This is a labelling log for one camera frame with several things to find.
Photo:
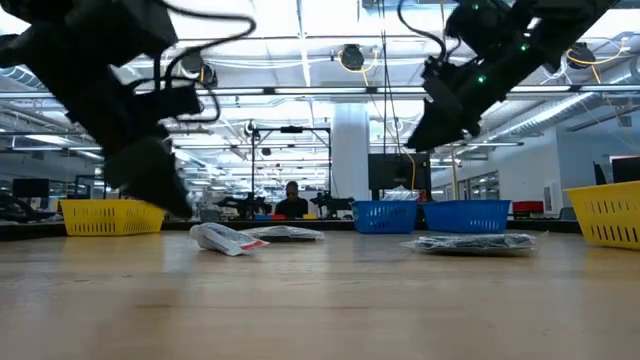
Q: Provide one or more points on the blue plastic basket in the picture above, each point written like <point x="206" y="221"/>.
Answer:
<point x="385" y="217"/>
<point x="467" y="216"/>

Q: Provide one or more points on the black aluminium table frame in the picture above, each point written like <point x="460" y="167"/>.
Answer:
<point x="30" y="230"/>

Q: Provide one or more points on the large black monitor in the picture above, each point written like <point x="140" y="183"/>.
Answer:
<point x="390" y="172"/>

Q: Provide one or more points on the black background robot arm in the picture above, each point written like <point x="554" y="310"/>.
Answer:
<point x="330" y="202"/>
<point x="245" y="204"/>

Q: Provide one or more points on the black background rig frame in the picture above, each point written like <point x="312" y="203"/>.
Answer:
<point x="253" y="165"/>

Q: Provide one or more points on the red bin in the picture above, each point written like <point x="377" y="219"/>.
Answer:
<point x="527" y="206"/>

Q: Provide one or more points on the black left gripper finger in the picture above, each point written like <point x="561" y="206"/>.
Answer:
<point x="150" y="180"/>

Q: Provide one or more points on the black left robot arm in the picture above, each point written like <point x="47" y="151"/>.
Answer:
<point x="75" y="20"/>

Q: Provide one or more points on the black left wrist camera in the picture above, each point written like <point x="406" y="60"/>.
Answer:
<point x="170" y="102"/>

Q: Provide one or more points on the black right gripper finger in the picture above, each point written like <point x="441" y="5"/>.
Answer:
<point x="445" y="130"/>

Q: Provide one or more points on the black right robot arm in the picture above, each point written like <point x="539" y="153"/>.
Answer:
<point x="550" y="20"/>

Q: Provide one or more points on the white toothpaste tube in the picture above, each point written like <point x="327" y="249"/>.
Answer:
<point x="225" y="239"/>

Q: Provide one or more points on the small black monitor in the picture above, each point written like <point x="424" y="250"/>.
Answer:
<point x="30" y="187"/>

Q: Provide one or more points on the yellow plastic basket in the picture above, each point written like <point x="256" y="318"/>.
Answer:
<point x="110" y="217"/>
<point x="607" y="215"/>

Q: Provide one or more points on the person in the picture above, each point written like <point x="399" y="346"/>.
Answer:
<point x="292" y="207"/>

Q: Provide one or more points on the black monitor with red edge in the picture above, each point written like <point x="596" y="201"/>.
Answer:
<point x="627" y="170"/>

